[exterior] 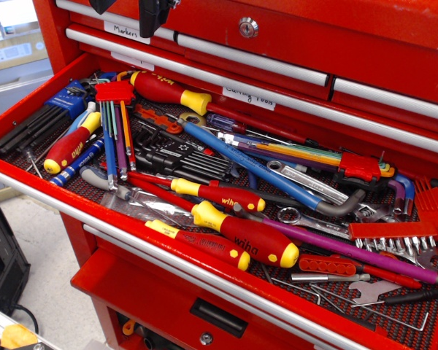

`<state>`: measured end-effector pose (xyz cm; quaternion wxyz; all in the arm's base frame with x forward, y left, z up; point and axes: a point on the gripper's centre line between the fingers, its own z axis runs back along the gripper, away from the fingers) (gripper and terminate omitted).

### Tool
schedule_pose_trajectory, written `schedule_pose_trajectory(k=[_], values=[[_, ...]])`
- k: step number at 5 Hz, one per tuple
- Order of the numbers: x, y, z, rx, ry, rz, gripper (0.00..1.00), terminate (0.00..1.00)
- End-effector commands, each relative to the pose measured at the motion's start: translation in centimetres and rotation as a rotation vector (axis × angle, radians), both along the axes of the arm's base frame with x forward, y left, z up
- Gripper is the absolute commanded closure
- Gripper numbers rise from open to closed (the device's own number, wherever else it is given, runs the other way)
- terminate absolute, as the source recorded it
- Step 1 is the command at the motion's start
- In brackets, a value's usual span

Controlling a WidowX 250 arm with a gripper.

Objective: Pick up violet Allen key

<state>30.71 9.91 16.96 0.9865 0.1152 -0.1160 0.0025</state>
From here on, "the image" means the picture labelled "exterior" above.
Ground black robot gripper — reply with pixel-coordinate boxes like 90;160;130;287
89;0;181;38

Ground large violet Allen key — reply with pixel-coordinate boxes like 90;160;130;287
233;202;438;289

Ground black Torx key set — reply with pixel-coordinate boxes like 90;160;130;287
133;126;232;184

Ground right coloured hex key set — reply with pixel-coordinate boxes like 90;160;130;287
218;132;396;185

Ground large blue Allen key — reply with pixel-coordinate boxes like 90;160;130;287
177;119;366;217

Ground blue violet short hex keys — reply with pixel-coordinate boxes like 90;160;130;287
388;174;415;216

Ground white Markers label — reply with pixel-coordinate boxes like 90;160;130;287
104;21;150;44

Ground red holder coloured hex keys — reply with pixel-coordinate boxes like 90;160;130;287
95;79;136;192

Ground blue holder black hex keys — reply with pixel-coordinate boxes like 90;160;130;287
0;80;92;155

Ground top red yellow screwdriver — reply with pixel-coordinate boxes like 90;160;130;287
130;71;315;145

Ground orange black tool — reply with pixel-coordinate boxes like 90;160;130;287
134;104;183;135

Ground left red yellow Wiha screwdriver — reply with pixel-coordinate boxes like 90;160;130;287
43;112;101;174

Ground silver drawer lock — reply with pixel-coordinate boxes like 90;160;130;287
239;17;259;39

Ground blue Bosch pen screwdriver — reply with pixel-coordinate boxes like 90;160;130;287
50;138;104;187

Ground medium red yellow Wiha screwdriver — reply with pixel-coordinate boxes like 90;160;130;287
127;171;266;212

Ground red tool chest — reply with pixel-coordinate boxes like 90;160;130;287
0;1;438;349

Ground slim red yellow screwdriver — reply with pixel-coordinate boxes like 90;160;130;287
145;219;251;271

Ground black device on floor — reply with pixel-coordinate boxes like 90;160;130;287
0;207;31;315

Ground big red yellow Wiha screwdriver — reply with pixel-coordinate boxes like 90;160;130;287
140;181;299;268

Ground silver combination wrench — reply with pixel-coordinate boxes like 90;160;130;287
266;160;396;223

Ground silver bit extension rod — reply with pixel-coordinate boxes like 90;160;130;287
291;273;371;283

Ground red bit strip holder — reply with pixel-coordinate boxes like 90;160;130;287
298;254;421;289

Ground flat silver open spanner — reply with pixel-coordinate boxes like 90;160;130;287
349;280;402;305

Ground red bit holder comb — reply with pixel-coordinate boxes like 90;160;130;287
348;177;438;241

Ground thin black precision screwdriver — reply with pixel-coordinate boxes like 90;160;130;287
352;289;438;308

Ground transparent blue handle screwdriver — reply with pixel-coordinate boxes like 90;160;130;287
207;114;290;145

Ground grey handled screwdriver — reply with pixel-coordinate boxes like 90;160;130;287
79;166;182;227

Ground thin silver hex wire key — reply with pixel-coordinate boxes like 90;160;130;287
310;283;429;332

